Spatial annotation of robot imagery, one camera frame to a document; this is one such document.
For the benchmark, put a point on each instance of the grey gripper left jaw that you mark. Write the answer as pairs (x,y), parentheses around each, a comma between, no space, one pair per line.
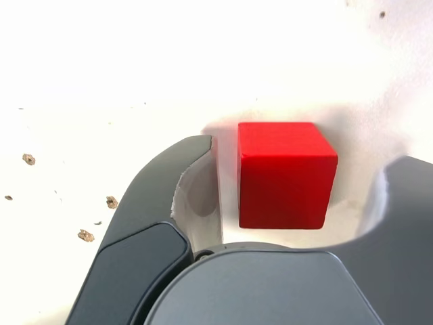
(142,216)

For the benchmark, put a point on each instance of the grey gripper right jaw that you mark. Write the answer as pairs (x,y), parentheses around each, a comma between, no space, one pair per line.
(270,287)

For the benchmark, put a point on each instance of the red cube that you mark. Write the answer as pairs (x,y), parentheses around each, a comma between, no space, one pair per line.
(284,183)

